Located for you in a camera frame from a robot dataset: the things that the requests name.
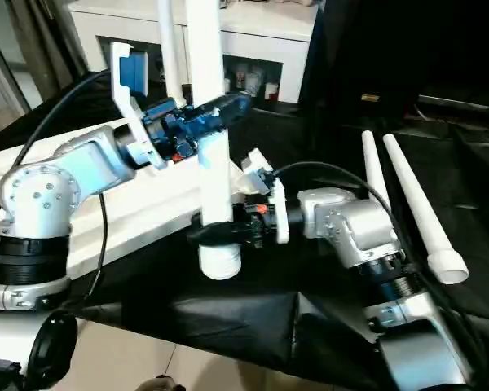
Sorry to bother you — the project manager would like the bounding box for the white sideboard with glass doors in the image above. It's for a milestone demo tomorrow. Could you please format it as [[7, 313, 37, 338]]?
[[67, 0, 319, 105]]

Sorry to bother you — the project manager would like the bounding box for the white plastic table top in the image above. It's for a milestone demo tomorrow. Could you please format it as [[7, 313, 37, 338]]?
[[0, 98, 262, 282]]

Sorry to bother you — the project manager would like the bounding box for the black work mat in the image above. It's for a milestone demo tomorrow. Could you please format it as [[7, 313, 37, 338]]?
[[0, 77, 489, 391]]

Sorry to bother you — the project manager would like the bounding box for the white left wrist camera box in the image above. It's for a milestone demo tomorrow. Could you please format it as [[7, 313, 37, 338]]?
[[108, 41, 168, 170]]

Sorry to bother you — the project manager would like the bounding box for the white plastic table leg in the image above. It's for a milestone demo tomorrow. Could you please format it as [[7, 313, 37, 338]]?
[[382, 134, 469, 286], [183, 0, 244, 282], [361, 130, 392, 214], [156, 0, 188, 107]]

